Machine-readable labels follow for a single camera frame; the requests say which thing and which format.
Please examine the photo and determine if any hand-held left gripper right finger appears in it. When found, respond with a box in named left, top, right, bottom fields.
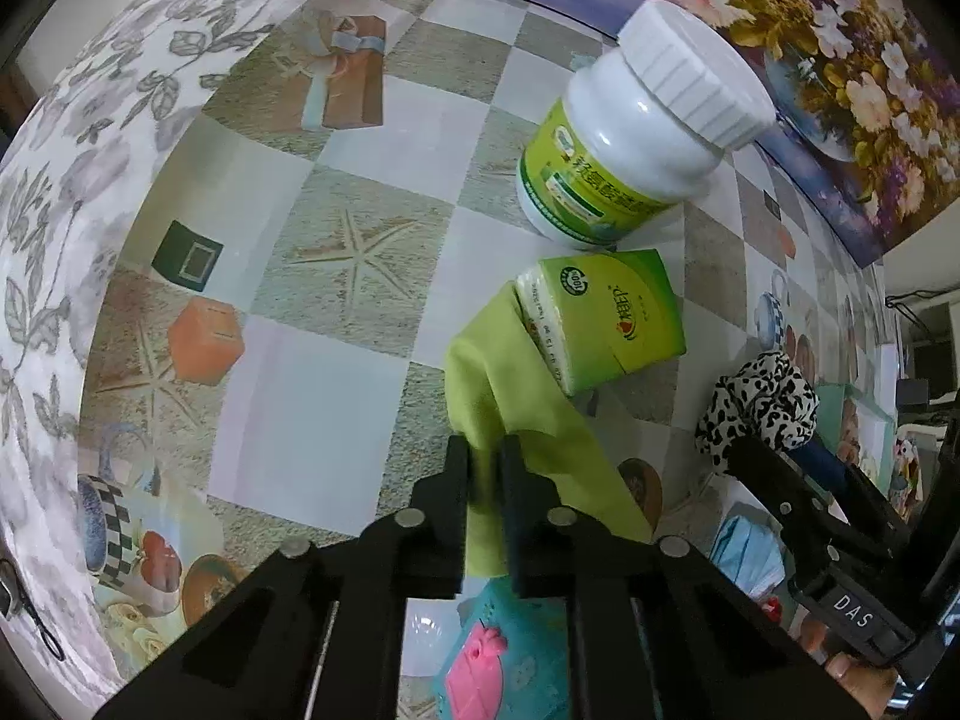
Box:
left=501, top=435, right=848, bottom=720

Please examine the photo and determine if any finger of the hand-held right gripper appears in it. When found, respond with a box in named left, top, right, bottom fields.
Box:
left=795, top=444, right=912, bottom=563
left=729, top=435, right=848, bottom=593

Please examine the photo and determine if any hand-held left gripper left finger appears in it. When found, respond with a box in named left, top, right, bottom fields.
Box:
left=94, top=435, right=470, bottom=720

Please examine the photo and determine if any leopard print cloth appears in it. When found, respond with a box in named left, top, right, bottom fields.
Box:
left=694, top=351, right=820, bottom=475

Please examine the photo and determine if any clear tray teal rim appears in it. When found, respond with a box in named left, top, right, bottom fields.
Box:
left=814, top=382, right=912, bottom=518

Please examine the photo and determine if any light green cloth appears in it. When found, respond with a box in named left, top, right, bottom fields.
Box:
left=444, top=289, right=655, bottom=578

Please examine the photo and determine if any green tissue pack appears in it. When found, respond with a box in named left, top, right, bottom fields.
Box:
left=514, top=247, right=689, bottom=398

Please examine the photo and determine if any person's right hand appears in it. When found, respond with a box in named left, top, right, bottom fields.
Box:
left=821, top=649, right=901, bottom=720

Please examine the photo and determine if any blue face mask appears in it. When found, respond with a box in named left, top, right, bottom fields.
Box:
left=709, top=514, right=788, bottom=593

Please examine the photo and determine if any teal plastic case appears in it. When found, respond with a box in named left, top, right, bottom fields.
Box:
left=435, top=574, right=578, bottom=720

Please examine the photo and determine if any white bottle green label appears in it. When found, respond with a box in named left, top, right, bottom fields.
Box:
left=516, top=0, right=777, bottom=250

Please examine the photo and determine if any floral painting canvas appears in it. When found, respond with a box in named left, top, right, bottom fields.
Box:
left=480, top=0, right=960, bottom=267

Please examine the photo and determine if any grey floral tablecloth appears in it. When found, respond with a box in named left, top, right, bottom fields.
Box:
left=0, top=0, right=421, bottom=698

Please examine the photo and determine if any black cable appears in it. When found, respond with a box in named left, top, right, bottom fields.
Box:
left=885, top=286, right=960, bottom=312

